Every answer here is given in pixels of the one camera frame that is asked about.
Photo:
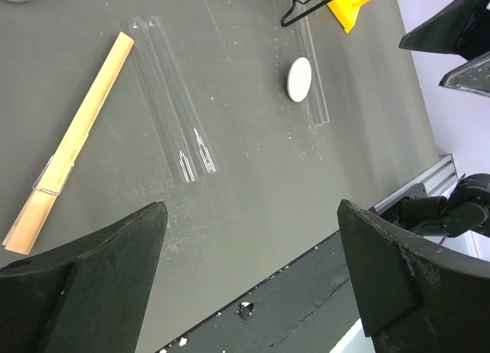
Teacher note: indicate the clear test tube on table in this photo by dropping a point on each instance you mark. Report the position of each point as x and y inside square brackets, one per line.
[161, 106]
[198, 144]

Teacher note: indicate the wooden test tube clamp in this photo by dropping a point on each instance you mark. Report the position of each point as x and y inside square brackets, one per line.
[51, 181]

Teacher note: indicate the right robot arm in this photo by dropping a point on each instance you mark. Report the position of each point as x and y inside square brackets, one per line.
[467, 208]

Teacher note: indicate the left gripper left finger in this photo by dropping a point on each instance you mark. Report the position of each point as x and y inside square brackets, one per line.
[89, 295]

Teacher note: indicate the clear test tube by lid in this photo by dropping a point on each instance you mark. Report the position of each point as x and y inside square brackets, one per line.
[316, 101]

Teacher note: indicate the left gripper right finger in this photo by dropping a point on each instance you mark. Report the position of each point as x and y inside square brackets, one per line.
[412, 294]

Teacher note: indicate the white round lid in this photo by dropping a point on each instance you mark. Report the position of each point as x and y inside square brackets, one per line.
[299, 79]

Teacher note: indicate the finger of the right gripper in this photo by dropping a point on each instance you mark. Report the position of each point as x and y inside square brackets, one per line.
[471, 77]
[461, 28]

